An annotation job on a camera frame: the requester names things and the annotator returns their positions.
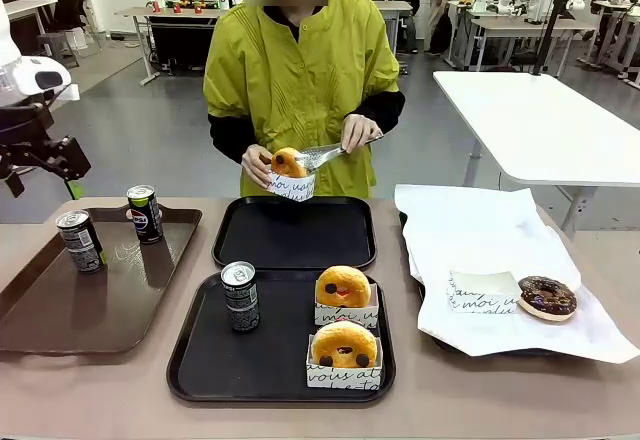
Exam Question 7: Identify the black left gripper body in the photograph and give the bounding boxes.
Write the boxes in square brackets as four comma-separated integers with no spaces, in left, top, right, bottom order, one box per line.
[0,102,56,171]

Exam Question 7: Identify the black Pepsi can green rim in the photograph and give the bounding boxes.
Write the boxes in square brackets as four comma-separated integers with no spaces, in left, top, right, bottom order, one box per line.
[125,184,165,246]

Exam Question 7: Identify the yellow smiley face donut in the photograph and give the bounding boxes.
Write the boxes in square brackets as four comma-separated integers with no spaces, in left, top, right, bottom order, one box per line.
[269,147,311,179]
[310,320,379,369]
[315,265,373,309]

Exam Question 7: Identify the white script-print paper box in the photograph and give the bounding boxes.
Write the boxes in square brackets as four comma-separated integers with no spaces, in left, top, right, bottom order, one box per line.
[264,169,317,204]
[447,269,525,314]

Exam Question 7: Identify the silver metal tongs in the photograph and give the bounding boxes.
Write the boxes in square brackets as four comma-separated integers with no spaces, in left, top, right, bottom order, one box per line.
[294,133,385,168]

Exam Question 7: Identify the yellow face donut front box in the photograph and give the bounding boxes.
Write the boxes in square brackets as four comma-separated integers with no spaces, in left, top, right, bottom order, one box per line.
[305,332,386,390]

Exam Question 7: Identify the person's left forearm black sleeve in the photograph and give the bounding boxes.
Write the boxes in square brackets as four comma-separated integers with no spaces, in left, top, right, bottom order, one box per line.
[358,90,407,135]

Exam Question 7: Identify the person's right forearm black sleeve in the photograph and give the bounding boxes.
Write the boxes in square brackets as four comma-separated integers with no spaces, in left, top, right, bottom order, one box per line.
[208,112,257,164]

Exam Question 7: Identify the person's right hand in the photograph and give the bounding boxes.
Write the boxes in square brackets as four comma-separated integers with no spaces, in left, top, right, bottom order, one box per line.
[241,143,276,189]

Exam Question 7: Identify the person's left hand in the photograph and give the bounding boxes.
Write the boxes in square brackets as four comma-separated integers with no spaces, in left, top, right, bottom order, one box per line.
[340,113,384,154]

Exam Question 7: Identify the grey stool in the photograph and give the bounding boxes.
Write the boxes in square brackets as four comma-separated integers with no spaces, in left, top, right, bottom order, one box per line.
[37,31,81,72]

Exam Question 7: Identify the light grey background table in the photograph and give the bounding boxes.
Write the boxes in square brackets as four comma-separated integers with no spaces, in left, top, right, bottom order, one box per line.
[2,0,59,26]

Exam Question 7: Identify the black backpack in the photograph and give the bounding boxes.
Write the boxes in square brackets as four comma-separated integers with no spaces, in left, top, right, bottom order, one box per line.
[52,0,87,32]

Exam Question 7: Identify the brown plastic tray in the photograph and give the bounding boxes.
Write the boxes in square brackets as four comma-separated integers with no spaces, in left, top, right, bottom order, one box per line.
[0,205,204,356]

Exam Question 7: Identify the grey table with black panel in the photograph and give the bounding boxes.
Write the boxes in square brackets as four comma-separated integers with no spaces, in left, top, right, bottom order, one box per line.
[113,5,222,86]

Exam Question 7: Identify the small black plastic tray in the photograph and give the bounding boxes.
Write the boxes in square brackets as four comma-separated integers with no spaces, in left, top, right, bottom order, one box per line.
[212,195,377,271]

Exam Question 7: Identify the person's yellow-green jacket torso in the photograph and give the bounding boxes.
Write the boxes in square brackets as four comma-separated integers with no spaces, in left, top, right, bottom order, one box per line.
[202,0,401,199]

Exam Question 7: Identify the large black plastic tray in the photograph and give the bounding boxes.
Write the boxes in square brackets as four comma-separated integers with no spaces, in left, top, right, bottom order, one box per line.
[166,269,397,405]

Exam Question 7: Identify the seated person in dark clothes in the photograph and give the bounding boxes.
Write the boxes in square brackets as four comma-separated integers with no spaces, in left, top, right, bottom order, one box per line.
[397,0,422,55]

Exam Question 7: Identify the black tray under paper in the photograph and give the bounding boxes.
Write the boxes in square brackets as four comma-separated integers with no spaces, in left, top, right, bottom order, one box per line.
[398,209,591,359]

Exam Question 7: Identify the black hanging bag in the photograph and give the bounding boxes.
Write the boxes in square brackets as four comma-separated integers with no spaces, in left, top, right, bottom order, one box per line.
[425,8,454,56]

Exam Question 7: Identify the white paper sheet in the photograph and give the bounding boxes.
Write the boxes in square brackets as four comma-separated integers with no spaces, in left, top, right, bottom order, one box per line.
[393,183,640,365]

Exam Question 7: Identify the white side table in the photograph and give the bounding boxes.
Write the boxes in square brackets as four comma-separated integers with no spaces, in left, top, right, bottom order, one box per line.
[432,70,640,241]

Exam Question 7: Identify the grey background work table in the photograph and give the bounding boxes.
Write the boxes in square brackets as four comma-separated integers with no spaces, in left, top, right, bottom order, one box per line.
[447,0,599,72]

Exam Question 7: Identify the chocolate sprinkled donut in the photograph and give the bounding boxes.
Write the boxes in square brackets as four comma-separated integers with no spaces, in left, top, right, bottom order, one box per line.
[516,275,579,324]

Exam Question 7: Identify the black tripod pole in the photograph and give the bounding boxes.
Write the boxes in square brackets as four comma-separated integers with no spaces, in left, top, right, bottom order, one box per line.
[532,0,574,77]

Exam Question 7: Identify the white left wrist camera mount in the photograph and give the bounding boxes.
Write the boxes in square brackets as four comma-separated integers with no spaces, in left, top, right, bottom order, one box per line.
[47,83,81,109]

